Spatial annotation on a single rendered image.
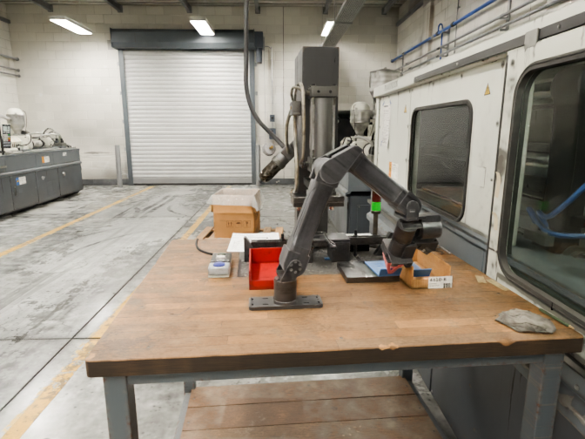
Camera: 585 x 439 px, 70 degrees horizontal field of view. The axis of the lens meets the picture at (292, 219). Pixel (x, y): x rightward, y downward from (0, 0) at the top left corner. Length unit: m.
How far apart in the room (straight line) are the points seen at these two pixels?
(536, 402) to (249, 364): 0.72
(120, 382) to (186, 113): 10.01
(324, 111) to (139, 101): 9.84
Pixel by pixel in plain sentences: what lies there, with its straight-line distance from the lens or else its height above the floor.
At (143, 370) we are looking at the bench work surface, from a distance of 0.99.
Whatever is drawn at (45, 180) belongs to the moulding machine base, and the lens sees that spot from 8.96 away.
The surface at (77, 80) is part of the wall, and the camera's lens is 11.77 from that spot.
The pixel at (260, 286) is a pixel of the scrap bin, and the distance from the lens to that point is 1.27.
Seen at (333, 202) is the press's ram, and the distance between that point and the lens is 1.47.
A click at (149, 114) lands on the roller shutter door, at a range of 11.09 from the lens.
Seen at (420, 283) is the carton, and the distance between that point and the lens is 1.33.
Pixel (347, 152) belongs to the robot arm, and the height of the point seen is 1.31.
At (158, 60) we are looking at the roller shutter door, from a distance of 11.10.
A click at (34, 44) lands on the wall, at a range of 12.27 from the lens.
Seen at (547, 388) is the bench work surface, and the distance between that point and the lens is 1.26.
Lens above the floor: 1.37
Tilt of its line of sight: 12 degrees down
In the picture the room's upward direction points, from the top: straight up
